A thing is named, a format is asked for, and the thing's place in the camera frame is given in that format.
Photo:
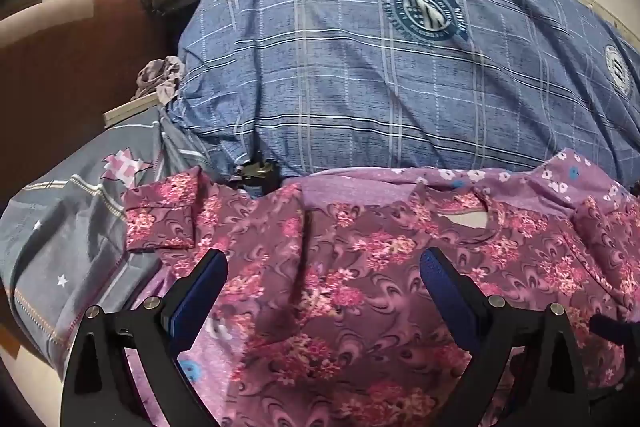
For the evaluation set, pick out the grey star print bed sheet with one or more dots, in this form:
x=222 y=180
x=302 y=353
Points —
x=65 y=232

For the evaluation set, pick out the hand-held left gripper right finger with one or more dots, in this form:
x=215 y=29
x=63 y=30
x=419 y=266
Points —
x=445 y=292

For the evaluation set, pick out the small black object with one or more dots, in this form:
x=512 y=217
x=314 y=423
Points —
x=257 y=172

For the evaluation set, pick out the brown headboard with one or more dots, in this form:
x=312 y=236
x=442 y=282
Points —
x=65 y=67

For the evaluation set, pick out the crumpled grey lilac cloth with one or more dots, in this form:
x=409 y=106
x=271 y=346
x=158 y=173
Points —
x=160 y=74

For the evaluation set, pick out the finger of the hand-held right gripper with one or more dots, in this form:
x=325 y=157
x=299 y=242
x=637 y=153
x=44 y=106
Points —
x=617 y=332

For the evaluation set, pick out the lilac floral blanket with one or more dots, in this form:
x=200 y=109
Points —
x=360 y=187

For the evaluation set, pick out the white book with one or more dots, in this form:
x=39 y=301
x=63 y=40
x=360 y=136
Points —
x=127 y=111

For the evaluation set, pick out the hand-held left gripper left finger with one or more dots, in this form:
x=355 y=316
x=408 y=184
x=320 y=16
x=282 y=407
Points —
x=200 y=302

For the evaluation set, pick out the blue plaid quilt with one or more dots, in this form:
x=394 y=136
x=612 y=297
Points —
x=350 y=82

